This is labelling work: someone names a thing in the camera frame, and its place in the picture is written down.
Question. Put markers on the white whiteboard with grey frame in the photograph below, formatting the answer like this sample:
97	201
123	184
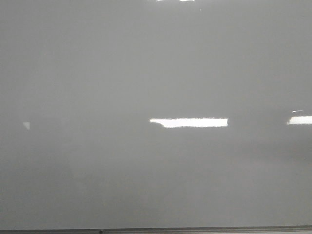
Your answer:
155	113

